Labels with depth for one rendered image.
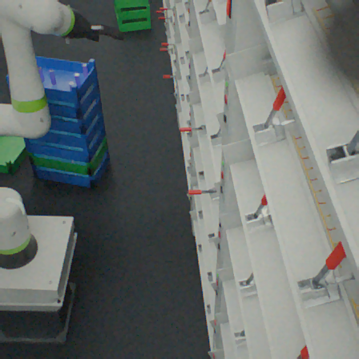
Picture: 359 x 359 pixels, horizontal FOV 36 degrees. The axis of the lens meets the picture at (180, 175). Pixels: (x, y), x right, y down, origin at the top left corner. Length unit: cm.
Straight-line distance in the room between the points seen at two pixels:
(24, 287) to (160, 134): 127
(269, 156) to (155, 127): 207
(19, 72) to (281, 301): 124
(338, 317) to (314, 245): 10
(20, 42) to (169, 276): 103
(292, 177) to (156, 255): 155
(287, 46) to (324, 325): 31
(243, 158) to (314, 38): 44
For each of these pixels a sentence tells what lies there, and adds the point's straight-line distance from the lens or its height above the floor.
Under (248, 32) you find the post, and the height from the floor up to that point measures 135.
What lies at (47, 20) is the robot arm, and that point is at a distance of 165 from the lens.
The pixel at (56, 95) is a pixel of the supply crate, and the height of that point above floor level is 50.
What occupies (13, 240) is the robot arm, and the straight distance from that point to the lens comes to 174.
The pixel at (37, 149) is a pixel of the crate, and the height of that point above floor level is 19.
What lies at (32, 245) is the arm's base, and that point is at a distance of 183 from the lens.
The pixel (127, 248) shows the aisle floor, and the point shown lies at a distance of 228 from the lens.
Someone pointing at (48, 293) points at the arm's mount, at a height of 35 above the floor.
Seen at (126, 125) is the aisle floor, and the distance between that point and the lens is 285.
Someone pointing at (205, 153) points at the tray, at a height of 69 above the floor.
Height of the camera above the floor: 179
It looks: 44 degrees down
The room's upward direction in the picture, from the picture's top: 2 degrees counter-clockwise
